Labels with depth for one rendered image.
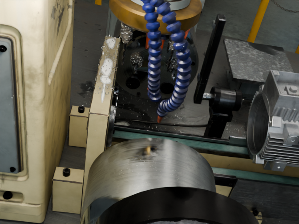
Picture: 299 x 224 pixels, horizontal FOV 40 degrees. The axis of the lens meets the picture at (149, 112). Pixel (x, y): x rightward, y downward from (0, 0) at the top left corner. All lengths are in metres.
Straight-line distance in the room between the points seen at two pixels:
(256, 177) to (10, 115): 0.63
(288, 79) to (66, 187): 0.59
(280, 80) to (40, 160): 0.59
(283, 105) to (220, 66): 0.76
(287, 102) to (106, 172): 0.45
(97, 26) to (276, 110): 1.03
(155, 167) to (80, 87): 0.79
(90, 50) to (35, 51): 0.94
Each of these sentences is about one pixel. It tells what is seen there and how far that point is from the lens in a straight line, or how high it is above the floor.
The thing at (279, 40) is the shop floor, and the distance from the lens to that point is 3.93.
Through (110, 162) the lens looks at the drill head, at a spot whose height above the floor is 1.13.
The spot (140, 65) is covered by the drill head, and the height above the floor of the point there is 1.05.
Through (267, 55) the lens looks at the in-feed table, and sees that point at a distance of 1.62.
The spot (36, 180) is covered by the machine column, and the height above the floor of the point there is 0.96.
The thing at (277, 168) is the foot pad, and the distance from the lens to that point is 1.03.
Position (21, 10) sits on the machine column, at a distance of 0.67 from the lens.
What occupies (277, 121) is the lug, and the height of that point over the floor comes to 1.11.
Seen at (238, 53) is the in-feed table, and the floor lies 0.92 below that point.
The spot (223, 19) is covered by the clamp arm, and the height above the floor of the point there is 1.25.
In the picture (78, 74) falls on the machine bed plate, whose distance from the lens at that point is 1.49.
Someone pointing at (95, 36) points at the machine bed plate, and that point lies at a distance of 1.73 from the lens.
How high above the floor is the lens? 1.66
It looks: 39 degrees down
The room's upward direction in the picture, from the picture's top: 12 degrees clockwise
